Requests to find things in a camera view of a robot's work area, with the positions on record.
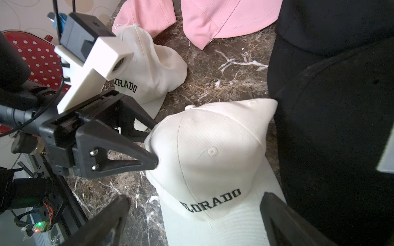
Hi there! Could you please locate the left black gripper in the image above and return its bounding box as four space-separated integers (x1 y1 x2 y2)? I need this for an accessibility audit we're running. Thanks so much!
39 90 159 179

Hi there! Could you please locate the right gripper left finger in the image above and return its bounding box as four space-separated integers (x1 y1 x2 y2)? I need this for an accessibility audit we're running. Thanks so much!
62 194 131 246

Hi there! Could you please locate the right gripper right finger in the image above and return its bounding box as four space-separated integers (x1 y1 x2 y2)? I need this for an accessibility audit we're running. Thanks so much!
260 192 335 246

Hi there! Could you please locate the white colorado cap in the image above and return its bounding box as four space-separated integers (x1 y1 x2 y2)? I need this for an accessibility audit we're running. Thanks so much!
113 24 187 118
144 98 284 246

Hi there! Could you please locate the white Colorado cap front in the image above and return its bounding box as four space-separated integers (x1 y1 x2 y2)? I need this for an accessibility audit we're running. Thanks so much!
144 98 284 246

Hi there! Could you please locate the pink baseball cap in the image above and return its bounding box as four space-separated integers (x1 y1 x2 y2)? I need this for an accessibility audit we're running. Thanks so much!
181 0 282 50
112 0 176 38

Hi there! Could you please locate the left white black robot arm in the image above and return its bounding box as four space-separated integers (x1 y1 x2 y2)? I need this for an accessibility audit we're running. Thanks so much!
1 36 159 179

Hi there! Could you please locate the small circuit board with led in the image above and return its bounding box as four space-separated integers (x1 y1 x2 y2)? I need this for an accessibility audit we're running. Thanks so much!
21 221 51 238

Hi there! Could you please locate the red silver toaster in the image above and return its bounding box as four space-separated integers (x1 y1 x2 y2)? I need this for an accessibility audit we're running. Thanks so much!
1 31 70 137

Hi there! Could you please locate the black cap with white patch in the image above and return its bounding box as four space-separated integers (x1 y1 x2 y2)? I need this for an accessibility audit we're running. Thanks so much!
275 38 394 246

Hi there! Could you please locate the black cap rear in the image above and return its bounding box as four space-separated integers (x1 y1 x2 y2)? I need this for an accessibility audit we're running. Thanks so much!
267 1 394 96

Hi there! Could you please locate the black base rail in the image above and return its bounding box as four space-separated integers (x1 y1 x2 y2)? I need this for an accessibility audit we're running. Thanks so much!
18 153 90 246

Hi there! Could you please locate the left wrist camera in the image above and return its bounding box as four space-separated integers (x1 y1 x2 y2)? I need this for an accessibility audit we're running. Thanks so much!
54 12 134 113

